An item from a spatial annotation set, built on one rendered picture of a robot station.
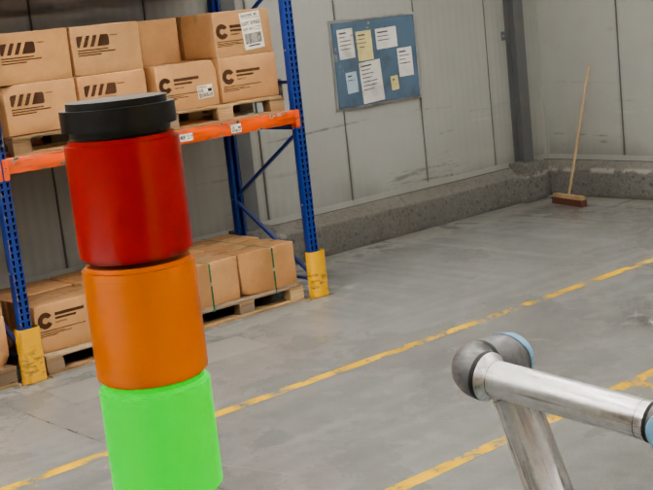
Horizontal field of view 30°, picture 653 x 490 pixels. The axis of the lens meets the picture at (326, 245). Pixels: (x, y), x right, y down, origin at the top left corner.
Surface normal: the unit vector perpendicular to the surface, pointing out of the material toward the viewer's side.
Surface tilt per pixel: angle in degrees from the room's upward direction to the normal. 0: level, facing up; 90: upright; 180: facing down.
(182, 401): 90
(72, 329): 91
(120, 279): 90
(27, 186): 90
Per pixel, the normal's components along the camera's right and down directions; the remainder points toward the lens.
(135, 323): 0.04, 0.18
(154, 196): 0.53, 0.11
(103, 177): -0.22, 0.21
